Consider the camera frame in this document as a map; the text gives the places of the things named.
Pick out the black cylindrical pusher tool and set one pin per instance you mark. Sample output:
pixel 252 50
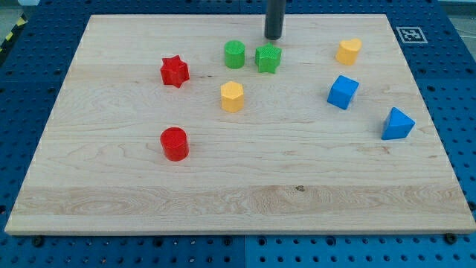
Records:
pixel 275 12

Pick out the green star block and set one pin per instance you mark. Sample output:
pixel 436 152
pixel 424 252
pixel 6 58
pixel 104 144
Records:
pixel 267 58

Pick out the red star block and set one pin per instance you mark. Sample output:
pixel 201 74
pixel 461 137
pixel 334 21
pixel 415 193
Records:
pixel 174 71

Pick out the green cylinder block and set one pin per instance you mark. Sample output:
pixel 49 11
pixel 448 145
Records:
pixel 234 54

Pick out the yellow heart block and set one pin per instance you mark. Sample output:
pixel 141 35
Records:
pixel 348 50

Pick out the yellow hexagon block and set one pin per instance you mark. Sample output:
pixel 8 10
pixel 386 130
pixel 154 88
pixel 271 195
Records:
pixel 232 96

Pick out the blue cube block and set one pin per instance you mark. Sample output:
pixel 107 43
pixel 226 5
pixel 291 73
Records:
pixel 342 92

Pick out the white fiducial marker tag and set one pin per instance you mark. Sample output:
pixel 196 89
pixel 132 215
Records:
pixel 411 35

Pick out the wooden board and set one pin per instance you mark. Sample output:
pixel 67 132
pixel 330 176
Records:
pixel 288 162

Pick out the red cylinder block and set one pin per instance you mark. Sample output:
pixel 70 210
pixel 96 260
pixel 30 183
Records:
pixel 174 144

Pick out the blue triangle block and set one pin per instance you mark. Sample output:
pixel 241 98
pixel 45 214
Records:
pixel 397 125

